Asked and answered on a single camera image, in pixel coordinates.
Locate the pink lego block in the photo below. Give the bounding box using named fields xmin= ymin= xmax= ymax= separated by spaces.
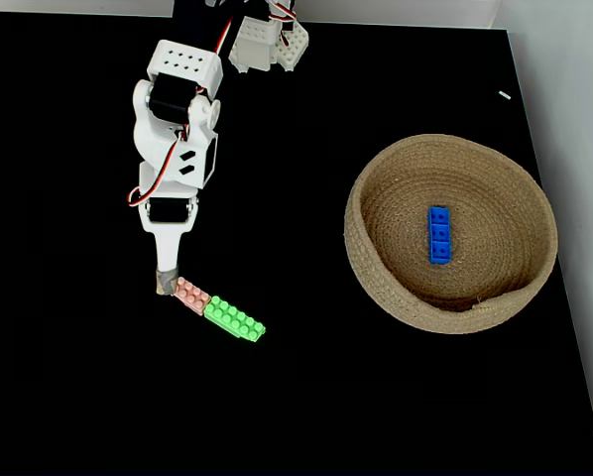
xmin=174 ymin=276 xmax=212 ymax=316

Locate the green lego block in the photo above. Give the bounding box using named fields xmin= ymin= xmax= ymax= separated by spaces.
xmin=203 ymin=295 xmax=267 ymax=343

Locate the blue lego block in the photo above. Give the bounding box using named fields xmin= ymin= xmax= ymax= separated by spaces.
xmin=427 ymin=205 xmax=453 ymax=266

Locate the woven rope basket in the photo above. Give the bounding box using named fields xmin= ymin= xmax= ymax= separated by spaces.
xmin=343 ymin=133 xmax=559 ymax=335

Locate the red white black servo cable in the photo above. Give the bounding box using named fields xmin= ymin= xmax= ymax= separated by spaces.
xmin=214 ymin=16 xmax=236 ymax=56
xmin=126 ymin=126 xmax=191 ymax=208

